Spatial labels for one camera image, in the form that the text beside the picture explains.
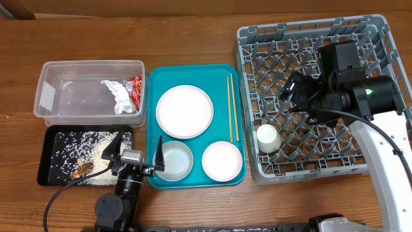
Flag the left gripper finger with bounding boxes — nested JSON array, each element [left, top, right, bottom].
[[101, 130, 124, 160], [155, 136, 165, 171]]

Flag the grey bowl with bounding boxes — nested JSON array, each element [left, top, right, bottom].
[[156, 141, 194, 182]]

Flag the rice and food scraps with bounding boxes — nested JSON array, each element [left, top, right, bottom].
[[48, 131, 117, 186]]

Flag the white napkin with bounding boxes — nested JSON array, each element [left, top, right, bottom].
[[100, 80, 136, 115]]

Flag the white cup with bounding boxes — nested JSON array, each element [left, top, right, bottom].
[[256, 124, 281, 153]]

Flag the pink bowl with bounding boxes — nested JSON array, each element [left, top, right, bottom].
[[201, 141, 243, 182]]

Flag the red foil wrapper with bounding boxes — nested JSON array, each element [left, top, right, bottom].
[[126, 75, 143, 111]]

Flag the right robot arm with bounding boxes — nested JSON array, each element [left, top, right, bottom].
[[279, 40, 411, 231]]

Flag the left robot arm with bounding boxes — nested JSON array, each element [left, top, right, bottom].
[[94, 131, 165, 231]]

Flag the grey dishwasher rack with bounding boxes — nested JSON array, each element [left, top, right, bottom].
[[236, 14, 411, 185]]

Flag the black plastic tray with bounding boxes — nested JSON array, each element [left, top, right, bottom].
[[37, 125, 134, 186]]

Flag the white round plate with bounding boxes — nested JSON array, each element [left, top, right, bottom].
[[155, 85, 214, 139]]

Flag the teal serving tray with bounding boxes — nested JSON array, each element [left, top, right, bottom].
[[146, 64, 247, 189]]

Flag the wooden chopstick right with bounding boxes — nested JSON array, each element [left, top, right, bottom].
[[230, 74, 239, 141]]

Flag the wooden chopstick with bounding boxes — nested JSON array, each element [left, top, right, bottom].
[[227, 76, 233, 143], [230, 74, 239, 141]]

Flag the clear plastic bin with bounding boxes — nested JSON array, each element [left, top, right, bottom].
[[33, 60, 147, 127]]

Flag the wooden chopstick left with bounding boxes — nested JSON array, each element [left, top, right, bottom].
[[227, 76, 233, 143]]

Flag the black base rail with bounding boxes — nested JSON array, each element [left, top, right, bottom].
[[138, 212, 368, 232]]

